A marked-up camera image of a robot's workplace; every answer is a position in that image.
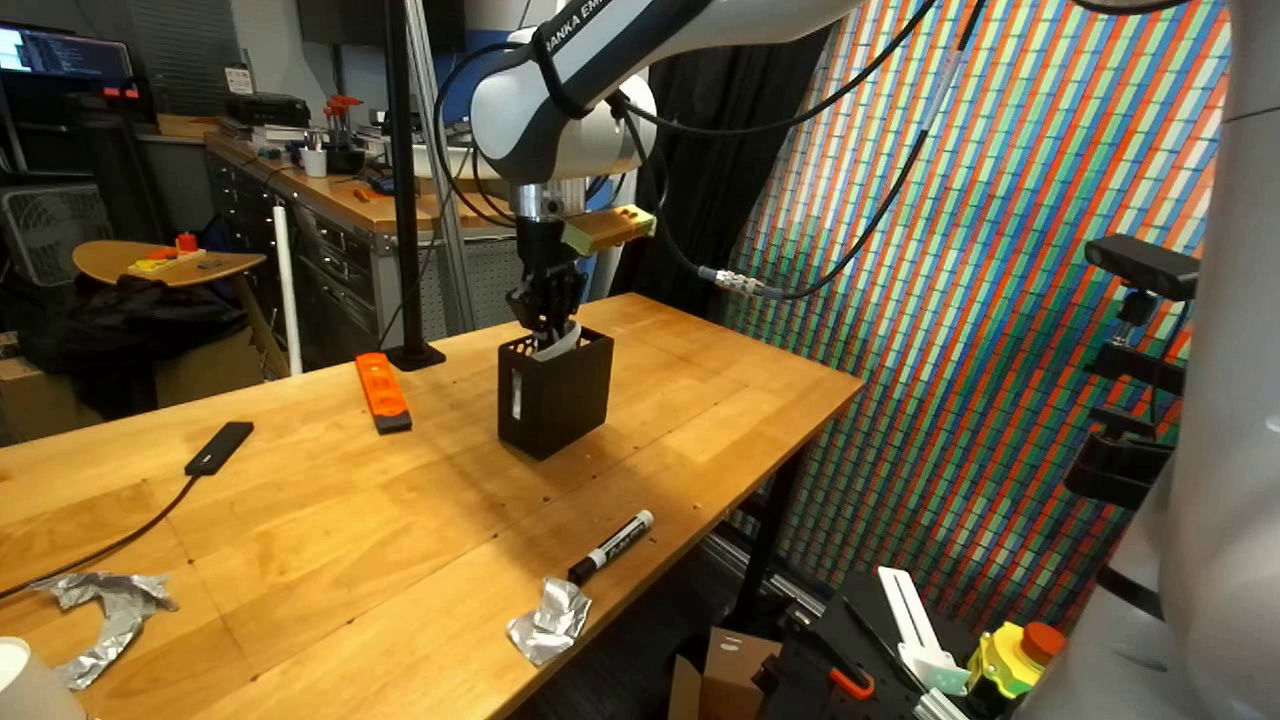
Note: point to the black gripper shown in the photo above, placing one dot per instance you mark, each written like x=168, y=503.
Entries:
x=545, y=265

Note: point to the black perforated box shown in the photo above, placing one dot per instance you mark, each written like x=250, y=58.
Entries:
x=561, y=404

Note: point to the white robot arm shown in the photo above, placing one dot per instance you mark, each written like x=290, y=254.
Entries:
x=561, y=122

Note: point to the black vertical pole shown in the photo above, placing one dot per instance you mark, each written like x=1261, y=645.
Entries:
x=409, y=265

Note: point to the orange block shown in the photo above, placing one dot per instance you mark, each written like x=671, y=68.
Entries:
x=380, y=392

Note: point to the black curtain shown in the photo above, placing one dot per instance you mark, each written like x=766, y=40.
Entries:
x=692, y=201

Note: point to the black and white marker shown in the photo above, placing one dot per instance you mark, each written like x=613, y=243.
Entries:
x=610, y=544

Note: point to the thin white pole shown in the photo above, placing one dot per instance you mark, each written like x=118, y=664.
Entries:
x=286, y=292

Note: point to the small crumpled foil piece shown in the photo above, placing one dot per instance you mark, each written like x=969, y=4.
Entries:
x=549, y=624

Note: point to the flat black device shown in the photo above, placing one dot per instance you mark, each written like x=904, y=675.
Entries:
x=216, y=450

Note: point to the orange yellow toys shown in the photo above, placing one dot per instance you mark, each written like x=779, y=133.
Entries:
x=166, y=254

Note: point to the multicolour striped backdrop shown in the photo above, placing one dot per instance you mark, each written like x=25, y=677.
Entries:
x=963, y=333

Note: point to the black bag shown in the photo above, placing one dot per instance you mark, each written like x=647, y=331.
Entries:
x=123, y=333

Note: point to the black clamp with orange trigger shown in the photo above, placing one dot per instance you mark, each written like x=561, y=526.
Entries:
x=814, y=664

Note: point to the round wooden stool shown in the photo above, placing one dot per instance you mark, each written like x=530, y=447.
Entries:
x=100, y=262

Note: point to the large crumpled foil strip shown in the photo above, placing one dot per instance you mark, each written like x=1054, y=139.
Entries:
x=127, y=598

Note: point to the black mesh computer case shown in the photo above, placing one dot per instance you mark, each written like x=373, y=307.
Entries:
x=53, y=234

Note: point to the computer monitor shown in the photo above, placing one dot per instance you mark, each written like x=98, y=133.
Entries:
x=65, y=53

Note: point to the yellow red emergency stop button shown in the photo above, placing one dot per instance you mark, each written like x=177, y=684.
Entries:
x=1004, y=662

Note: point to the white cup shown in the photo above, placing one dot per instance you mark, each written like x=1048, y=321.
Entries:
x=25, y=684

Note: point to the yellow green wrist camera mount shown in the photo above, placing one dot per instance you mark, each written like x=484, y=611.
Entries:
x=610, y=231

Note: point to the white rail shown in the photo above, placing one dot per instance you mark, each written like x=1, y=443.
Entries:
x=913, y=621

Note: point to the black camera stand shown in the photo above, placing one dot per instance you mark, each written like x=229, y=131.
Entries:
x=1126, y=362

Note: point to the black external camera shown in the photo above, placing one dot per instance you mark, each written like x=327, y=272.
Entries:
x=1143, y=265

